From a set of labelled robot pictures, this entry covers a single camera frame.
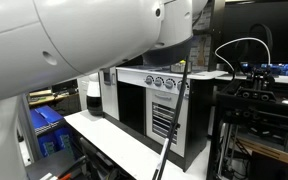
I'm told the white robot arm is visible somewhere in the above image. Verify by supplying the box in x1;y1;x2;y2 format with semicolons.
0;0;208;180

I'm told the white oven door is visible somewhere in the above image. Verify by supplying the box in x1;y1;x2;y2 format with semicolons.
146;89;188;157

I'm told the white fridge door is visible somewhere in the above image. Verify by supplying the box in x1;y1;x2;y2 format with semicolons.
100;67;119;120

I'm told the toy kitchen play set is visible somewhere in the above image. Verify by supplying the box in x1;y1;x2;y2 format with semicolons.
77;0;226;172

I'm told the silver pot with yellow item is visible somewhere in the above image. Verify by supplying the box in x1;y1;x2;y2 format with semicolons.
171;61;192;73

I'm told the black computer monitor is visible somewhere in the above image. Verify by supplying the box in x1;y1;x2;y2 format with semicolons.
51;80;78;94

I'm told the blue storage box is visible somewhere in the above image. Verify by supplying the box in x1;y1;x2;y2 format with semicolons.
30;105;64;132

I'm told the white and black camera robot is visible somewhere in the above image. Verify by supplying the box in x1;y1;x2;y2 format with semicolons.
86;73;103;116

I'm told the black 3D printer frame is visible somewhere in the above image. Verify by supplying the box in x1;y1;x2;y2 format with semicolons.
206;69;288;180

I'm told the white curved cable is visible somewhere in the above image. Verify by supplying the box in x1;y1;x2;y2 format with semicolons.
214;37;272;73

